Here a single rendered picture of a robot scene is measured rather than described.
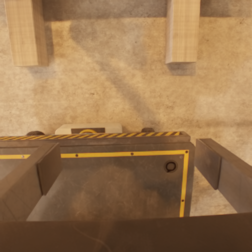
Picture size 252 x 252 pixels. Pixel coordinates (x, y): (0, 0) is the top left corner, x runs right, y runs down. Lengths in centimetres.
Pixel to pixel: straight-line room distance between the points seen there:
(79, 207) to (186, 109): 60
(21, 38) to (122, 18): 39
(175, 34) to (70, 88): 48
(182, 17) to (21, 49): 60
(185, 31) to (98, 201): 67
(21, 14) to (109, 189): 68
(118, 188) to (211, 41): 70
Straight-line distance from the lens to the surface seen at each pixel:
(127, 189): 58
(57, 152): 16
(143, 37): 83
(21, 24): 82
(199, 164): 17
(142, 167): 55
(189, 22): 77
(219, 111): 93
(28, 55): 79
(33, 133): 81
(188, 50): 75
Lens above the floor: 80
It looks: 75 degrees down
